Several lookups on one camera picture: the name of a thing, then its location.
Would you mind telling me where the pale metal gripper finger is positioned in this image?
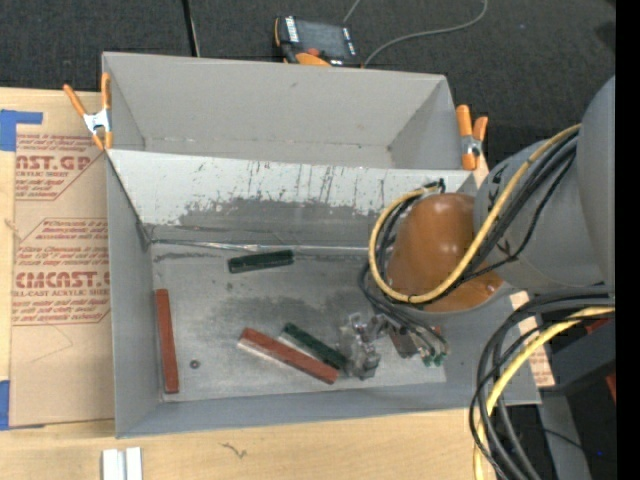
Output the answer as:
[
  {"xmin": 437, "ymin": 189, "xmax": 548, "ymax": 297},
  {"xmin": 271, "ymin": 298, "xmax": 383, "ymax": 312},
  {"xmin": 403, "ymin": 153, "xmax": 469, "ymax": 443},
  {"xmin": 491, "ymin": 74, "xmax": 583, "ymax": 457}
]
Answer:
[
  {"xmin": 341, "ymin": 312, "xmax": 373, "ymax": 355},
  {"xmin": 350, "ymin": 340, "xmax": 382, "ymax": 382}
]

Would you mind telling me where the dark green flat block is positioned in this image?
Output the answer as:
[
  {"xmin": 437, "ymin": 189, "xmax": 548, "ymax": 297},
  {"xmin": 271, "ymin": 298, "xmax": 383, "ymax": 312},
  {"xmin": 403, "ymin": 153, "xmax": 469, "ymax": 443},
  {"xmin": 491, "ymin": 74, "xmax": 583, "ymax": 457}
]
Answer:
[
  {"xmin": 227, "ymin": 249, "xmax": 296, "ymax": 275},
  {"xmin": 281, "ymin": 322, "xmax": 350, "ymax": 370}
]

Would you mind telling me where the red-brown flat block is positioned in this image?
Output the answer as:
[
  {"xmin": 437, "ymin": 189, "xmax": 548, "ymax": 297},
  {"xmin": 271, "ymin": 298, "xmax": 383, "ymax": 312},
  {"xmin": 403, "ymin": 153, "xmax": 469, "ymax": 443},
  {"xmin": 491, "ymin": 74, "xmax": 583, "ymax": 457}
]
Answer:
[
  {"xmin": 236, "ymin": 327, "xmax": 341, "ymax": 386},
  {"xmin": 153, "ymin": 288, "xmax": 181, "ymax": 395}
]

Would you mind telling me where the grey metal bin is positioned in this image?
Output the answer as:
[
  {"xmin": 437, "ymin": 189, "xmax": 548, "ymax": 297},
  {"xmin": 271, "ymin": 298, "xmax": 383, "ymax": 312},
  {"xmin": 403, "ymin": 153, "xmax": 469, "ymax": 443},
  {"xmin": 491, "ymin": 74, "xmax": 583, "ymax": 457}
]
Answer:
[{"xmin": 100, "ymin": 51, "xmax": 542, "ymax": 440}]

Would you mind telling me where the brown cardboard board, red print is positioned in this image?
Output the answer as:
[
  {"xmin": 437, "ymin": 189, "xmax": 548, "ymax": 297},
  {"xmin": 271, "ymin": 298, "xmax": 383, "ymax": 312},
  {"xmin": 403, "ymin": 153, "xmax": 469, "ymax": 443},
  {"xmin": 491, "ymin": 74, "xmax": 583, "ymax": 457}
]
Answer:
[{"xmin": 0, "ymin": 86, "xmax": 117, "ymax": 430}]

